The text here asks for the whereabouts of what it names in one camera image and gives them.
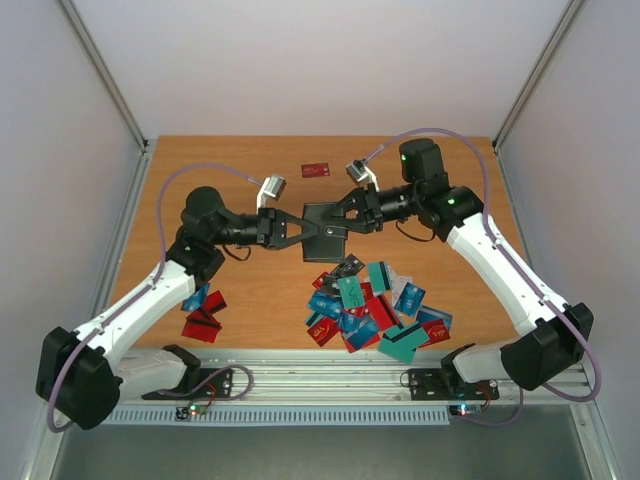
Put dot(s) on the black card in pile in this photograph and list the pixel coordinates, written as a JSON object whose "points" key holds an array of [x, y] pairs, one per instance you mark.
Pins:
{"points": [[351, 265]]}

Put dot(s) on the blue card right pile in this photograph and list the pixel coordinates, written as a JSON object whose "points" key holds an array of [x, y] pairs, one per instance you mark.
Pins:
{"points": [[410, 299]]}

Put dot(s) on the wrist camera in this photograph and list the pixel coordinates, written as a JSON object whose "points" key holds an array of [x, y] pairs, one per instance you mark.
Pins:
{"points": [[360, 173], [271, 189]]}

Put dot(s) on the teal stripe card upper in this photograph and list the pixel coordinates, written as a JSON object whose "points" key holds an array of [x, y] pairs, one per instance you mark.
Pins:
{"points": [[379, 278]]}

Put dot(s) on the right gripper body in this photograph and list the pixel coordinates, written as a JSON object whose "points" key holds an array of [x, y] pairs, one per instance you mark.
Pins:
{"points": [[372, 209]]}

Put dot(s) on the red vip card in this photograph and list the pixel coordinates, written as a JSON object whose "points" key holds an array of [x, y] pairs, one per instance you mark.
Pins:
{"points": [[437, 331], [323, 331]]}

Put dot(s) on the small red card left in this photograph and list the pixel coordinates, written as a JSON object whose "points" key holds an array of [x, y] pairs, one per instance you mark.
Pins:
{"points": [[214, 303]]}

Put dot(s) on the blue card front pile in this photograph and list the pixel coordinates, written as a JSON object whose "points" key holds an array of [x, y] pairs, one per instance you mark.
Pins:
{"points": [[366, 334]]}

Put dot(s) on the black leather card holder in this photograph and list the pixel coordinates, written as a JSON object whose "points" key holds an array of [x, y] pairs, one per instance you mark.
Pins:
{"points": [[328, 245]]}

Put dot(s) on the teal card front pile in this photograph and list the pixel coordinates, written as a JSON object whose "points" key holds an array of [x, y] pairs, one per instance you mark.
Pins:
{"points": [[401, 342]]}

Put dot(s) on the red VIP card right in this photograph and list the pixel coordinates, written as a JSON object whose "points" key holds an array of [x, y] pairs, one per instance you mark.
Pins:
{"points": [[437, 331]]}

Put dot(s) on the grey cable duct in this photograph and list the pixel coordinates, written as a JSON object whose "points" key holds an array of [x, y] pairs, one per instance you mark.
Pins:
{"points": [[277, 416]]}

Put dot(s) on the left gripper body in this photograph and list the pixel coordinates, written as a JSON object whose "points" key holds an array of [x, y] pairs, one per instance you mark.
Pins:
{"points": [[266, 229]]}

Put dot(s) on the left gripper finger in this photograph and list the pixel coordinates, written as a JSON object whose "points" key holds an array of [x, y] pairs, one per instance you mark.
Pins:
{"points": [[283, 241], [292, 225]]}

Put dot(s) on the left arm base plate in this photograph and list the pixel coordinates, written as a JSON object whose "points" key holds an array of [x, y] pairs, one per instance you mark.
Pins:
{"points": [[221, 385]]}

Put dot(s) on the blue card left group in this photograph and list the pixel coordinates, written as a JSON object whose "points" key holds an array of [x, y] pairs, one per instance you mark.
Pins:
{"points": [[196, 300]]}

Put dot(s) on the large red card left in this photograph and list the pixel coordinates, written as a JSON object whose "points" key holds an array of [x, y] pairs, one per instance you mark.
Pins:
{"points": [[201, 325]]}

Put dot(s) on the blue VIP card left pile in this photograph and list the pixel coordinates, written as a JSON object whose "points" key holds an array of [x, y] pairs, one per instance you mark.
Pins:
{"points": [[326, 305]]}

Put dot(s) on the red VIP card front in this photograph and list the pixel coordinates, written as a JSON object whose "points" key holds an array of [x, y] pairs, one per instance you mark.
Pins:
{"points": [[323, 331]]}

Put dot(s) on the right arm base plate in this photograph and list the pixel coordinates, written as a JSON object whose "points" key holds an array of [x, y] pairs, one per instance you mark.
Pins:
{"points": [[431, 384]]}

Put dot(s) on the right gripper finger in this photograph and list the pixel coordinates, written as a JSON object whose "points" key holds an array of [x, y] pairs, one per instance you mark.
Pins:
{"points": [[343, 226], [348, 210]]}

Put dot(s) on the aluminium rail frame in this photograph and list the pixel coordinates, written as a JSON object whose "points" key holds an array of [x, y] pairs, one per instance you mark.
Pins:
{"points": [[318, 377]]}

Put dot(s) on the lone red card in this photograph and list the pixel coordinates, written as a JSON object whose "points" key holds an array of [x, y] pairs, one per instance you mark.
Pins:
{"points": [[315, 170]]}

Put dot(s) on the teal VIP card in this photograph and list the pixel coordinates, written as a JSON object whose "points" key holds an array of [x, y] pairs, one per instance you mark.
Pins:
{"points": [[351, 292]]}

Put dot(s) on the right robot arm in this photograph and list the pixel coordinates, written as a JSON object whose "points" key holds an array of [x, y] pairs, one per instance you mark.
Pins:
{"points": [[552, 334]]}

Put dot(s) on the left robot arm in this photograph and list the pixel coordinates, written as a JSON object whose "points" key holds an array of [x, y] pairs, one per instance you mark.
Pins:
{"points": [[82, 374]]}

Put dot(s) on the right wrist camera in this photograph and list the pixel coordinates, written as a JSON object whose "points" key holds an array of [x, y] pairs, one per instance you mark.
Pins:
{"points": [[360, 173]]}

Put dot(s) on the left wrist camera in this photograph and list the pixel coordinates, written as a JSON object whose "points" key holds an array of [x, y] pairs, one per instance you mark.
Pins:
{"points": [[271, 189]]}

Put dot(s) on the red stripe card centre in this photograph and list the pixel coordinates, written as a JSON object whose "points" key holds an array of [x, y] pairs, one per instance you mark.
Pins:
{"points": [[382, 313]]}

